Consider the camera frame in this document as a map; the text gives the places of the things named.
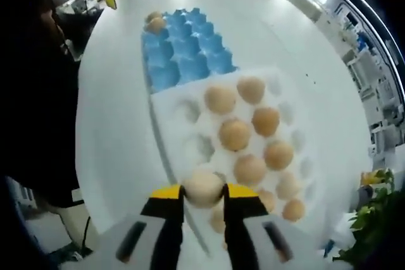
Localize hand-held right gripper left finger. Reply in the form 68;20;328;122
94;183;186;270

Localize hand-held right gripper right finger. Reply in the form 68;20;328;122
223;183;320;270

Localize brown egg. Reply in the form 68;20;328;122
145;11;163;24
182;170;225;210
147;16;167;34

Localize group of brown eggs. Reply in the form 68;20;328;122
204;75;307;236

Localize blue egg tray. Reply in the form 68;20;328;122
140;6;240;95

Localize white foam egg holder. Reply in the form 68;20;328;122
148;66;318;252

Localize dark office chair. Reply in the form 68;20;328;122
56;7;102;59

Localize person's leg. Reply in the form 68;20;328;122
44;200;83;252

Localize person's black shirt torso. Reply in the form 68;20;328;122
0;0;86;207

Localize yellow drink bottle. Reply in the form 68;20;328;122
360;170;385;185

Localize green potted plant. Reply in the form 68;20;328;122
335;168;405;264

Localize white table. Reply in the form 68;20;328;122
74;0;373;261

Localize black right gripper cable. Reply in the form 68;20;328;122
80;214;94;254

